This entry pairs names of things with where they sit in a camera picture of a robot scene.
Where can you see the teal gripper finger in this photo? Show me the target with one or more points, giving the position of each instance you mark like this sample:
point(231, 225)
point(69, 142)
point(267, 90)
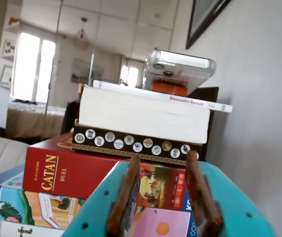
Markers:
point(224, 197)
point(99, 209)

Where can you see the red Catan Duel box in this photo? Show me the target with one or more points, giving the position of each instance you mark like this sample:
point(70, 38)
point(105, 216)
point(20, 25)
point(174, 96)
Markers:
point(69, 168)

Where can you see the black box with medallions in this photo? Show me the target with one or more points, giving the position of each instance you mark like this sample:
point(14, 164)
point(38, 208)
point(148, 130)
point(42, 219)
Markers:
point(111, 149)

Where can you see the colourful pink book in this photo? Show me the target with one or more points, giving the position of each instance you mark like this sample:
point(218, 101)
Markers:
point(12, 205)

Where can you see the dark chair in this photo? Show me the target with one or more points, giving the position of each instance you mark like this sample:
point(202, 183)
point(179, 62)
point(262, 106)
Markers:
point(69, 118)

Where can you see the thin white Baricco book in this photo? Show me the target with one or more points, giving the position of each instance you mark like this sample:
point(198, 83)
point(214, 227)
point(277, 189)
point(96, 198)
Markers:
point(192, 101)

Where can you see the thick white paperback book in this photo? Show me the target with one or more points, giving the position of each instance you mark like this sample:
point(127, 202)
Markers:
point(143, 118)

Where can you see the beige sofa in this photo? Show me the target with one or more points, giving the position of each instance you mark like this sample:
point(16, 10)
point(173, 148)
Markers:
point(0, 158)

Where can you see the table with lace cloth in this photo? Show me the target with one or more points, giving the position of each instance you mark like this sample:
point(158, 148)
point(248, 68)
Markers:
point(32, 118)

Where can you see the orange block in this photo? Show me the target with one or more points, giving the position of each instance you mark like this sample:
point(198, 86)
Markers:
point(168, 89)

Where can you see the phone in clear case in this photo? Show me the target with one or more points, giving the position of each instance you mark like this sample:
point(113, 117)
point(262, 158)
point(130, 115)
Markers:
point(180, 66)

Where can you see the narrow bright window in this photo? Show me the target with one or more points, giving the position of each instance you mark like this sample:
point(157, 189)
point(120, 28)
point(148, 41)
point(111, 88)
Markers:
point(131, 74)

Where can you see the small framed picture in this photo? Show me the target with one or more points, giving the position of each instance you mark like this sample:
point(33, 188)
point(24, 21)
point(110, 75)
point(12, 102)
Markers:
point(9, 47)
point(6, 76)

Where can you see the hanging ceiling lamp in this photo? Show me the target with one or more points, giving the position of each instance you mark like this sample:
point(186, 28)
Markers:
point(82, 32)

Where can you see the pale landscape wall picture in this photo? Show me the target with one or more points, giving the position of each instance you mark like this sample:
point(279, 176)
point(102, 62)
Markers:
point(81, 71)

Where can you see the dark framed wall picture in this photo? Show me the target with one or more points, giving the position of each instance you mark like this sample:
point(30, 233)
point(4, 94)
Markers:
point(200, 27)

